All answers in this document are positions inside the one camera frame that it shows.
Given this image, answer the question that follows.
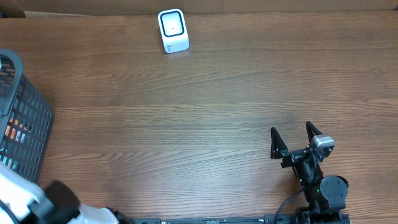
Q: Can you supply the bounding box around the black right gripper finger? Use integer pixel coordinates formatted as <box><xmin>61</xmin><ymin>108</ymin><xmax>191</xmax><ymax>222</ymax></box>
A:
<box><xmin>271</xmin><ymin>127</ymin><xmax>289</xmax><ymax>159</ymax></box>
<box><xmin>306</xmin><ymin>121</ymin><xmax>323</xmax><ymax>143</ymax></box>

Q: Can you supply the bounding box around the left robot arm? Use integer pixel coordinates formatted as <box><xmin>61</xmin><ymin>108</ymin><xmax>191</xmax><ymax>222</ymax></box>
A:
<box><xmin>1</xmin><ymin>164</ymin><xmax>132</xmax><ymax>224</ymax></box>

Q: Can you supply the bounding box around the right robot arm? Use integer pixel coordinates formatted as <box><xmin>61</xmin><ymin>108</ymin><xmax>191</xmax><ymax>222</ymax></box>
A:
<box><xmin>270</xmin><ymin>121</ymin><xmax>350</xmax><ymax>224</ymax></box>

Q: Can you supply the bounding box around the white barcode scanner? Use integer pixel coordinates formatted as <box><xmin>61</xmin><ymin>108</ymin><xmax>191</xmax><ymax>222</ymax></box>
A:
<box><xmin>157</xmin><ymin>9</ymin><xmax>190</xmax><ymax>54</ymax></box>

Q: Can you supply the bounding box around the grey plastic mesh basket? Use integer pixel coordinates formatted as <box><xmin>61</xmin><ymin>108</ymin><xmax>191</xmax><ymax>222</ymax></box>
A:
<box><xmin>1</xmin><ymin>49</ymin><xmax>54</xmax><ymax>183</ymax></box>

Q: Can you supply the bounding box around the brown cardboard backdrop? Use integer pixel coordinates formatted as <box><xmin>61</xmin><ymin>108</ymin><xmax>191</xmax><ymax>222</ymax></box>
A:
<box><xmin>1</xmin><ymin>0</ymin><xmax>397</xmax><ymax>17</ymax></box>

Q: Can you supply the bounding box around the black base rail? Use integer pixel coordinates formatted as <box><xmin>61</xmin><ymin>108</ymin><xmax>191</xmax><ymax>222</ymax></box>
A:
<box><xmin>130</xmin><ymin>214</ymin><xmax>351</xmax><ymax>224</ymax></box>

